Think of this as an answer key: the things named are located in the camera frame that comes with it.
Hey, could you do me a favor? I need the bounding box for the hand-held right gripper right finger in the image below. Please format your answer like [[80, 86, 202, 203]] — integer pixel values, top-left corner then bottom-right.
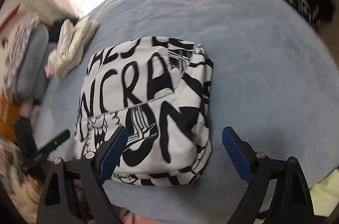
[[221, 126, 316, 224]]

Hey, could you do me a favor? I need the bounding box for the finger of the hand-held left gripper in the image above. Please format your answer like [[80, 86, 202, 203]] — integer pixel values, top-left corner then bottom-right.
[[14, 118, 37, 159], [39, 129, 71, 155]]

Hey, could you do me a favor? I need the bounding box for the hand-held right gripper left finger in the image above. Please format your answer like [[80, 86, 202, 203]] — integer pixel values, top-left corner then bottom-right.
[[36, 125, 129, 224]]

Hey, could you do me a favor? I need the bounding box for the white black printed hooded jacket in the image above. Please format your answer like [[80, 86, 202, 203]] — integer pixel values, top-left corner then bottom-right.
[[73, 36, 214, 186]]

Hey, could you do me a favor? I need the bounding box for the person's patterned garment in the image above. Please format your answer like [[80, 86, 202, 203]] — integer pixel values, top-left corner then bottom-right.
[[0, 139, 45, 224]]

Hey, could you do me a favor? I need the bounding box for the grey blue bolster pillow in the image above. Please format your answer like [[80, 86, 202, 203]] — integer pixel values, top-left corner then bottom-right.
[[33, 46, 57, 100], [14, 25, 50, 103]]

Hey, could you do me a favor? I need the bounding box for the white pink cat plush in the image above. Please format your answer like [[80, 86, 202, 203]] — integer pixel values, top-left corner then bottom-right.
[[44, 62, 58, 78]]

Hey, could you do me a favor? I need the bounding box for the blue bed blanket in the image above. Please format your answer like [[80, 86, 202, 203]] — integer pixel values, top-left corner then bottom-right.
[[32, 0, 339, 224]]

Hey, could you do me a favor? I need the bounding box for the light green cloth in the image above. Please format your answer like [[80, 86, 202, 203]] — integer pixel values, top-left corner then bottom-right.
[[310, 176, 339, 204]]

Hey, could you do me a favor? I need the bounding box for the cream shiny puffer jacket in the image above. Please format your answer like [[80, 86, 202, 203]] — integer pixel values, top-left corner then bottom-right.
[[48, 16, 100, 79]]

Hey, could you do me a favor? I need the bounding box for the floral purple white blanket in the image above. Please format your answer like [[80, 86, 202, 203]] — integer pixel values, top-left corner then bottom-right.
[[3, 13, 40, 97]]

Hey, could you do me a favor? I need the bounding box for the black clothing pile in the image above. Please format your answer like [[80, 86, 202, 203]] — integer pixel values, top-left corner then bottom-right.
[[49, 19, 72, 44]]

